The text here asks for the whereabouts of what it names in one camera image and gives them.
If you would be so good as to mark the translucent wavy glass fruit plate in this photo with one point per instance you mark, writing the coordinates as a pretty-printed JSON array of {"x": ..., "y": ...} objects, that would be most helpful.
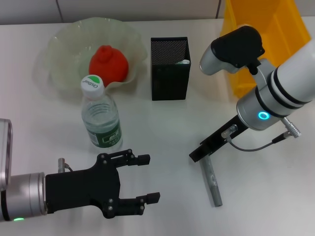
[{"x": 66, "y": 41}]

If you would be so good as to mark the green utility knife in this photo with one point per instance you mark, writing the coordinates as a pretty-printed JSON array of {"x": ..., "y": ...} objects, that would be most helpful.
[{"x": 183, "y": 62}]

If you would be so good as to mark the grey marker pen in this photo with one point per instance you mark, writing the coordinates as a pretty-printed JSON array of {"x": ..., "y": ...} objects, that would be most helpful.
[{"x": 212, "y": 184}]

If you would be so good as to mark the clear green-label water bottle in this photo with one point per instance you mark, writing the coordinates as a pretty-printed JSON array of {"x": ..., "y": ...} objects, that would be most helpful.
[{"x": 102, "y": 118}]

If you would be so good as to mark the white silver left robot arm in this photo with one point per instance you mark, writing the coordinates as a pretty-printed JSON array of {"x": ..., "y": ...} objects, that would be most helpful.
[{"x": 24, "y": 194}]

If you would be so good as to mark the yellow plastic bin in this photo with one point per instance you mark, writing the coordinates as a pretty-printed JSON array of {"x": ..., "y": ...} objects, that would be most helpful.
[{"x": 283, "y": 24}]

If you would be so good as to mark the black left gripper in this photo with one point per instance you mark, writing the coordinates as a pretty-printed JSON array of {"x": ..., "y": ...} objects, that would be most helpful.
[{"x": 81, "y": 189}]

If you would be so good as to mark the black mesh pen holder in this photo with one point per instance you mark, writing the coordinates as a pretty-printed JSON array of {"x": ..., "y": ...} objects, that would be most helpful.
[{"x": 169, "y": 81}]

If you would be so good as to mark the silver left wrist depth camera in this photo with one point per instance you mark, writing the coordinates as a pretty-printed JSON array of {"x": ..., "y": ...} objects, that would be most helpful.
[{"x": 5, "y": 152}]

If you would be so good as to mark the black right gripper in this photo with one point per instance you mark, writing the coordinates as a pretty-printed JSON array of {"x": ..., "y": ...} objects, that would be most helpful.
[{"x": 221, "y": 140}]

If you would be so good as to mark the red-orange orange fruit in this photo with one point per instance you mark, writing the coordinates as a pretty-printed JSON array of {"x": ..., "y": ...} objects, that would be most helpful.
[{"x": 110, "y": 61}]

